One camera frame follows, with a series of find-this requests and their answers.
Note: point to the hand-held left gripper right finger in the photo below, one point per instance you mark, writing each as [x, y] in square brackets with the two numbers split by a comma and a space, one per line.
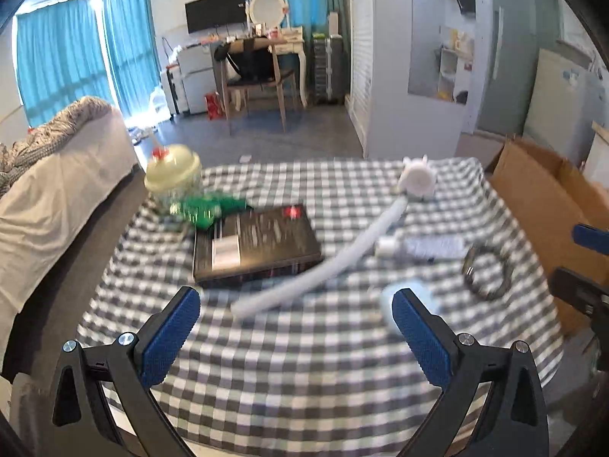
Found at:
[421, 342]

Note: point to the round white vanity mirror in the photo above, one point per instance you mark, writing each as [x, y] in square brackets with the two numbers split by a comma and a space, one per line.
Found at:
[266, 7]

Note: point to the cream lidded jar with straw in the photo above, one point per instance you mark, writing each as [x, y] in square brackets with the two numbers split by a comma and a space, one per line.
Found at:
[171, 169]

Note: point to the white refrigerator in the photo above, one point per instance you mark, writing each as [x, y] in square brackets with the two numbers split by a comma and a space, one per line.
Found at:
[554, 100]

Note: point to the wooden chair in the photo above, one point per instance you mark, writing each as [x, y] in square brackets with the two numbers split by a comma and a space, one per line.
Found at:
[257, 84]

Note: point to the white squeeze tube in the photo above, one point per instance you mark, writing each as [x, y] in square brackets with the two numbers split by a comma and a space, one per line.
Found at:
[428, 247]

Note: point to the light blue round tape roll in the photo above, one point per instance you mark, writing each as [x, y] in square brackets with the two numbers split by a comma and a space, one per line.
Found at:
[426, 297]

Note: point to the black flat screen television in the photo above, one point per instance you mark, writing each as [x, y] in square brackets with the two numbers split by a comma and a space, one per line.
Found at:
[215, 11]

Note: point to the white plastic bag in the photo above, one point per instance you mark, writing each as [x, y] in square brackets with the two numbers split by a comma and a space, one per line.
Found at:
[160, 101]

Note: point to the black flat box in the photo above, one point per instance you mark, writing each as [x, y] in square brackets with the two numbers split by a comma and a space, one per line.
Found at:
[266, 243]

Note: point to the black bag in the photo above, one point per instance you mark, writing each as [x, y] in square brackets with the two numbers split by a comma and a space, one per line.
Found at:
[250, 64]

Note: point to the white bed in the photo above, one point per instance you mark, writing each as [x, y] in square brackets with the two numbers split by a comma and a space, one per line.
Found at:
[57, 209]

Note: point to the brown cardboard box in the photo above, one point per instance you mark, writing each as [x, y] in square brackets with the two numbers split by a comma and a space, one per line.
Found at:
[533, 200]

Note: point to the grey drawer tower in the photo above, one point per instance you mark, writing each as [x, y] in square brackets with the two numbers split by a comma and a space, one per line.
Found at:
[328, 69]

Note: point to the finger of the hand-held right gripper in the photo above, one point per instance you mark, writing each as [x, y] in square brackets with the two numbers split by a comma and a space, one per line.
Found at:
[578, 288]
[592, 237]

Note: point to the grey checked tablecloth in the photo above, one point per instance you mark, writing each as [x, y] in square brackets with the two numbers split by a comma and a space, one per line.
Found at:
[309, 371]

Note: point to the green snack packet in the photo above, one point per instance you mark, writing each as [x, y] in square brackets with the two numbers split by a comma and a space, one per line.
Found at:
[205, 207]

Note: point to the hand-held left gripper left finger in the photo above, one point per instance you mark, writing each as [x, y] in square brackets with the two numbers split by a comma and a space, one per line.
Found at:
[172, 338]

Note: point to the grey crumpled blanket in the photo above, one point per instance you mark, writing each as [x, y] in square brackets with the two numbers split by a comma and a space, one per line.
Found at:
[52, 126]

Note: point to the white dressing table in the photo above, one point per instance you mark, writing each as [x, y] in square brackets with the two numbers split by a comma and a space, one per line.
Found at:
[291, 44]

